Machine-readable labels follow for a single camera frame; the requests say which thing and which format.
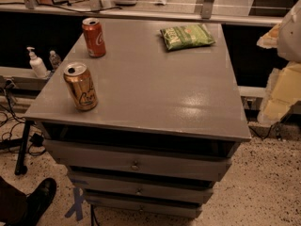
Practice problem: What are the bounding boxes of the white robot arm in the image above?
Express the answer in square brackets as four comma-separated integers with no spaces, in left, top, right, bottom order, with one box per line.
[257,0,301,125]

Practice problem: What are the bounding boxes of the red coke can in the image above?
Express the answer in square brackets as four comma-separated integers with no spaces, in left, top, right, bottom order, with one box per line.
[82,18,106,57]

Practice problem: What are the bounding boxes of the gold sparkling water can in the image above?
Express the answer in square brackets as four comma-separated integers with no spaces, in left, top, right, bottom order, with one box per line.
[63,62,98,111]

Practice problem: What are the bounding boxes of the black leather shoe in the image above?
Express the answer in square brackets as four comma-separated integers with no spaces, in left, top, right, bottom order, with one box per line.
[21,178,56,226]

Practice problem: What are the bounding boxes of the black floor cables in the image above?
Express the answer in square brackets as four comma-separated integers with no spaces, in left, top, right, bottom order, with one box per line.
[0,78,47,157]

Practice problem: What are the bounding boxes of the grey drawer cabinet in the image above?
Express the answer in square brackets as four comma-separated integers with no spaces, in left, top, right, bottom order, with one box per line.
[26,19,250,218]

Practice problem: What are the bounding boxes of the dark trouser leg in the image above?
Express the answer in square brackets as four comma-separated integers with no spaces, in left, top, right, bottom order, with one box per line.
[0,177,28,224]

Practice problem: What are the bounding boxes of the small clear water bottle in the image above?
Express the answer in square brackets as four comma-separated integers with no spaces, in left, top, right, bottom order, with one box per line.
[49,50,61,70]

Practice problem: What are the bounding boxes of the black table leg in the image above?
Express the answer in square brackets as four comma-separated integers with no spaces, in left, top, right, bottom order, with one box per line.
[15,121,32,175]

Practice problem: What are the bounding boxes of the green chip bag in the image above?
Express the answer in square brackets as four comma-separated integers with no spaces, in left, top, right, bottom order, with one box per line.
[160,24,215,51]

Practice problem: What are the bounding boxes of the white pump soap bottle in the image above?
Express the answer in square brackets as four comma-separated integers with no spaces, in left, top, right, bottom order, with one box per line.
[27,47,47,78]

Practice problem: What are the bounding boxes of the blue tape mark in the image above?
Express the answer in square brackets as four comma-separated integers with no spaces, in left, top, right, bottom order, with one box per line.
[64,186,89,222]

